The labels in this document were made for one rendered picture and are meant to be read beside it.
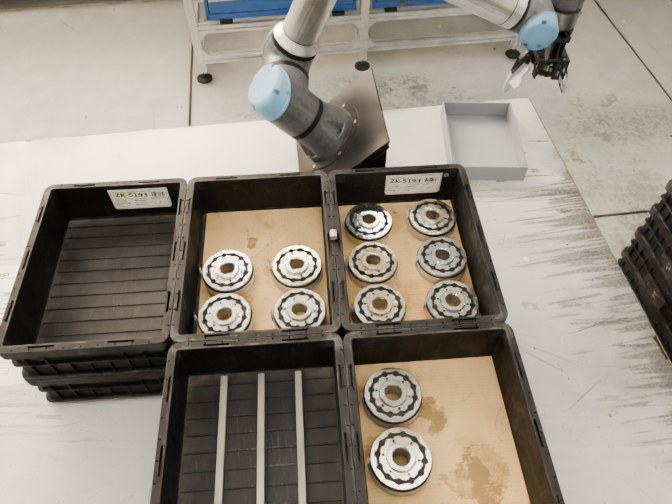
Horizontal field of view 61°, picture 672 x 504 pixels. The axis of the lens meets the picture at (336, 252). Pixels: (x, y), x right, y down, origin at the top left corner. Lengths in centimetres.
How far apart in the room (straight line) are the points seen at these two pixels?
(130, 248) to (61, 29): 261
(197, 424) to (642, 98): 279
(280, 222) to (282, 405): 43
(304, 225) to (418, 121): 61
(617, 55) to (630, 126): 59
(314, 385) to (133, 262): 48
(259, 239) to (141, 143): 61
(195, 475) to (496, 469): 50
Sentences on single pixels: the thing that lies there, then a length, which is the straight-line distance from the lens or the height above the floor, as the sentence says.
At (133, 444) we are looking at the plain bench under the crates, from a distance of 122.
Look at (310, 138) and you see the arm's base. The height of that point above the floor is 88.
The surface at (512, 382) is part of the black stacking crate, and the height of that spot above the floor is 90.
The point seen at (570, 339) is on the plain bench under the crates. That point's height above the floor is 70.
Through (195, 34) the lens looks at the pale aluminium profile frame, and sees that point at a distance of 299.
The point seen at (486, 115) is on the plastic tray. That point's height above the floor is 70.
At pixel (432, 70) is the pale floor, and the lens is 318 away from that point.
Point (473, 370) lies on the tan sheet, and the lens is 110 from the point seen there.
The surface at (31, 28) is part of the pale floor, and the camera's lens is 388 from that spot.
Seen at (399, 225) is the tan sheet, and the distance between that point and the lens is 127.
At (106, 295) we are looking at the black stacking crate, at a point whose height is 83.
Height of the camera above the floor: 180
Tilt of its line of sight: 53 degrees down
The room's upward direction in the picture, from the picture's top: straight up
